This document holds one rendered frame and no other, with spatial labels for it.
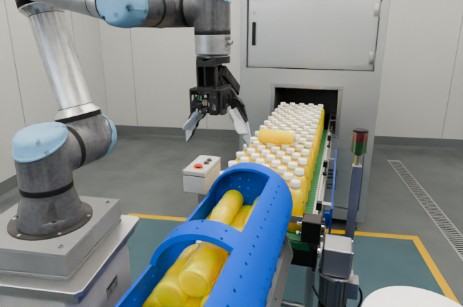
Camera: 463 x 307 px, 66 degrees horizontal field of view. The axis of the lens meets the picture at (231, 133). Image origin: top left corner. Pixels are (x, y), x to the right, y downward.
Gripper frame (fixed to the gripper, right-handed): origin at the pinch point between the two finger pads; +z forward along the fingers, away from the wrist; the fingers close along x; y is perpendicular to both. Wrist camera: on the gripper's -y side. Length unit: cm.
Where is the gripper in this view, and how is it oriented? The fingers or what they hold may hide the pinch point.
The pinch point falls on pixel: (218, 144)
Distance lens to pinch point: 82.8
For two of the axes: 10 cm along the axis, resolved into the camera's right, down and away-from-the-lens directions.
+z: 0.1, 9.6, 2.8
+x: 9.5, 0.8, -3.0
